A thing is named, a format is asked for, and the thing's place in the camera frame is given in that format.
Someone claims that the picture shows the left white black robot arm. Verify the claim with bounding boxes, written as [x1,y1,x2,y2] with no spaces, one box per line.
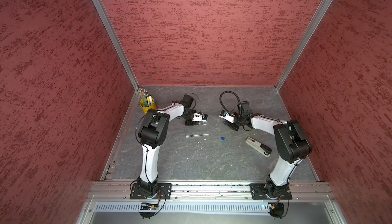
[136,94,206,198]

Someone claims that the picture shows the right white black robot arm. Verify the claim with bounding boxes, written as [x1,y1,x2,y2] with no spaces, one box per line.
[219,101,312,199]

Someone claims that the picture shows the white black stapler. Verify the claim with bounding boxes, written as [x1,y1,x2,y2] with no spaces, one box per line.
[246,137,272,157]

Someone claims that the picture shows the yellow pen cup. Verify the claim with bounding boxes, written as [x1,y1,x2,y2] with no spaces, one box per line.
[139,96,157,114]

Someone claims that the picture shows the pens in cup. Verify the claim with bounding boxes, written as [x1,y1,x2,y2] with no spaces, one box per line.
[138,87,153,107]

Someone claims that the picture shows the right base wiring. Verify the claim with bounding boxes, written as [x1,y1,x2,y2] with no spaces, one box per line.
[268,196,290,219]

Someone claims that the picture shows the base wiring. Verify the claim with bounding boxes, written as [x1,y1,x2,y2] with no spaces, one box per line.
[137,190,167,219]
[268,196,290,219]

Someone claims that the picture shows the left base wiring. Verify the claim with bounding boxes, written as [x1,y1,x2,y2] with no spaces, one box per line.
[137,190,167,219]

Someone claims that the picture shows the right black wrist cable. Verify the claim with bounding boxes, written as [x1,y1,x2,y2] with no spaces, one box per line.
[219,90,253,132]

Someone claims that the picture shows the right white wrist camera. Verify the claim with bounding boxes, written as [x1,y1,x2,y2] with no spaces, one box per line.
[219,110,236,124]

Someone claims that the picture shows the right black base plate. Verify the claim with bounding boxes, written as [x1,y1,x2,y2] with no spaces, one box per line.
[249,182,293,201]

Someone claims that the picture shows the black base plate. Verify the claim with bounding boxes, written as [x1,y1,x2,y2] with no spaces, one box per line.
[130,183,172,200]
[249,182,293,201]

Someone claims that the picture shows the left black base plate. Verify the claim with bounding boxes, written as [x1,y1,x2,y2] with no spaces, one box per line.
[130,183,172,200]

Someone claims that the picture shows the white slotted cable duct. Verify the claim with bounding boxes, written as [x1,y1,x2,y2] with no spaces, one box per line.
[94,202,269,215]

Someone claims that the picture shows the aluminium front rail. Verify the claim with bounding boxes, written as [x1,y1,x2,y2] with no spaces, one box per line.
[87,181,337,203]

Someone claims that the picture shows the left aluminium corner post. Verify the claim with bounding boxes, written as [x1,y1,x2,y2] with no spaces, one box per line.
[92,0,139,90]

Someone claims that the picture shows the aluminium corner post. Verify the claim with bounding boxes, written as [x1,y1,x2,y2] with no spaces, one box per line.
[275,0,333,91]
[92,0,139,90]

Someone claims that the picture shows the right aluminium corner post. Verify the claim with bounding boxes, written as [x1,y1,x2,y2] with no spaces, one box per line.
[275,0,333,91]

